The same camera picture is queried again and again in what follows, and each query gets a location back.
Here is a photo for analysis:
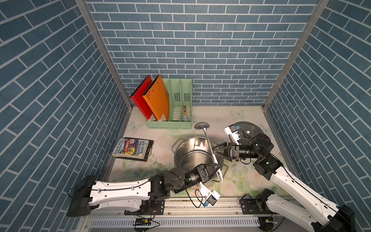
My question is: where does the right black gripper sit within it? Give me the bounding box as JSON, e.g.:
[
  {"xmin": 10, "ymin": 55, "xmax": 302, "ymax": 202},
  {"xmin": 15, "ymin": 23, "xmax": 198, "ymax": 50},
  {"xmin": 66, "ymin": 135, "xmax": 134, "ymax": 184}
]
[{"xmin": 212, "ymin": 142, "xmax": 260, "ymax": 163}]

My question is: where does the steel pot lid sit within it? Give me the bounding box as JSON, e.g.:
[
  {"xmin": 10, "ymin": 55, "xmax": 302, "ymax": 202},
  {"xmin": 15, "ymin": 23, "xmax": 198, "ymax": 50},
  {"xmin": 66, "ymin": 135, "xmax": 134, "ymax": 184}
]
[{"xmin": 234, "ymin": 121, "xmax": 264, "ymax": 145}]

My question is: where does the stainless steel pot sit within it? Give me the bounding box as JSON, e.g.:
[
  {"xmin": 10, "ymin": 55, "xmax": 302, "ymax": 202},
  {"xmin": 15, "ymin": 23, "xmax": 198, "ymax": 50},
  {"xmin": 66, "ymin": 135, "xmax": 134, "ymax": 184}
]
[{"xmin": 171, "ymin": 136, "xmax": 214, "ymax": 171}]

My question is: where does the steel ladle spoon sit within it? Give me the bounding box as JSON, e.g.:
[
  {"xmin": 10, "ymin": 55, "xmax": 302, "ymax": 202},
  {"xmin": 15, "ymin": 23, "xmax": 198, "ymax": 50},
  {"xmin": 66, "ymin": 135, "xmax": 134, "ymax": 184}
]
[{"xmin": 194, "ymin": 122, "xmax": 223, "ymax": 183}]

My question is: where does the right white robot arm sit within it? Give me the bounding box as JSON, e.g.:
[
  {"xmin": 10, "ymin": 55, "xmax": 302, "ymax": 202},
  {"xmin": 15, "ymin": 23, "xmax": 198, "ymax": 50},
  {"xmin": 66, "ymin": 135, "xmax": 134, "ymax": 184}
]
[{"xmin": 212, "ymin": 133, "xmax": 356, "ymax": 232}]

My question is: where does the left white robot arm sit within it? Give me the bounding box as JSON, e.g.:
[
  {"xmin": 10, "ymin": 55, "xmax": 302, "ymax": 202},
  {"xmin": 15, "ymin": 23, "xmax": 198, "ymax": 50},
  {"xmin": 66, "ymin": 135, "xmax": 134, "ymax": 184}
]
[{"xmin": 66, "ymin": 164, "xmax": 221, "ymax": 218}]

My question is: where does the small booklet in rack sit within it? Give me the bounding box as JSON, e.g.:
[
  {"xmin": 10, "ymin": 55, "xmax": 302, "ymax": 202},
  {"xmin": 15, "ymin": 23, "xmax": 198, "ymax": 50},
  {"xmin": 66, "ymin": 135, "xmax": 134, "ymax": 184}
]
[{"xmin": 182, "ymin": 105, "xmax": 189, "ymax": 122}]

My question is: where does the floral table mat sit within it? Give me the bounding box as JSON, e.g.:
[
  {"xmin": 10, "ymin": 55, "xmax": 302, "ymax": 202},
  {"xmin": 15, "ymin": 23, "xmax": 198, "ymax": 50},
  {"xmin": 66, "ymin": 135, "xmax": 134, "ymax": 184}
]
[{"xmin": 104, "ymin": 106, "xmax": 288, "ymax": 197}]

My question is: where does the green file organizer rack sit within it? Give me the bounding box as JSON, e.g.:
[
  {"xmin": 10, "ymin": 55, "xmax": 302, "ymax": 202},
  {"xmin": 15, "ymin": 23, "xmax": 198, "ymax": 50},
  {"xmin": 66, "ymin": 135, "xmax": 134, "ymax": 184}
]
[{"xmin": 146, "ymin": 78, "xmax": 193, "ymax": 130}]

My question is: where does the colourful paperback book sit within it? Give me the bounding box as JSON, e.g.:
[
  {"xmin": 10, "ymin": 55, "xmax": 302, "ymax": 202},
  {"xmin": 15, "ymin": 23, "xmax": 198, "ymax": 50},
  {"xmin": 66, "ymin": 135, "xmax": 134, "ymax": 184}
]
[{"xmin": 112, "ymin": 137, "xmax": 154, "ymax": 162}]

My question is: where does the orange folder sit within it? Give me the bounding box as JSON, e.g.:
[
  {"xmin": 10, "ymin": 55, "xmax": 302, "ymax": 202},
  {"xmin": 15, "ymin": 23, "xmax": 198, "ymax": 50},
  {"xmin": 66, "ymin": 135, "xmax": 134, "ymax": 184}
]
[{"xmin": 143, "ymin": 74, "xmax": 170, "ymax": 121}]

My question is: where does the red folder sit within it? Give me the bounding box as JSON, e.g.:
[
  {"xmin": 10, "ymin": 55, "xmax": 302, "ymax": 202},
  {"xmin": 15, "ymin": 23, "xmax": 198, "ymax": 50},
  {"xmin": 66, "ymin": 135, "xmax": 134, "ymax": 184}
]
[{"xmin": 130, "ymin": 75, "xmax": 156, "ymax": 121}]

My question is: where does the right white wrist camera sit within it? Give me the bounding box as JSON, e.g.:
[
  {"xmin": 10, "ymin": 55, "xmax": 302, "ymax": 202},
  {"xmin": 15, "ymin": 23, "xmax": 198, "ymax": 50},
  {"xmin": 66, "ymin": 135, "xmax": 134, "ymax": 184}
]
[{"xmin": 224, "ymin": 124, "xmax": 240, "ymax": 145}]

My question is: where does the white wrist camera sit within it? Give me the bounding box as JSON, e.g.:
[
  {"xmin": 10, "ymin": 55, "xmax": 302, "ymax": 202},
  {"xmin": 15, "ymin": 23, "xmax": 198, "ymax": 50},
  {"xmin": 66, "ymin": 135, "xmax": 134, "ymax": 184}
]
[
  {"xmin": 199, "ymin": 183, "xmax": 220, "ymax": 207},
  {"xmin": 224, "ymin": 124, "xmax": 240, "ymax": 145}
]

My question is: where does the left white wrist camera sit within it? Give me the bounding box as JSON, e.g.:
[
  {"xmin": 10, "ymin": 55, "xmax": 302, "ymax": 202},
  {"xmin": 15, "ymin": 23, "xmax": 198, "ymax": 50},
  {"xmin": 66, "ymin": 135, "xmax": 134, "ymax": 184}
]
[{"xmin": 199, "ymin": 183, "xmax": 220, "ymax": 207}]

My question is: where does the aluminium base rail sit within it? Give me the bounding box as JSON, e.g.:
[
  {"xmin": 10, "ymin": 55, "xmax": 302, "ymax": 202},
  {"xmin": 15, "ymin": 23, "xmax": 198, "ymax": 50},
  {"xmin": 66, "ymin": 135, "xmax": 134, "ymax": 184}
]
[{"xmin": 76, "ymin": 198, "xmax": 288, "ymax": 232}]

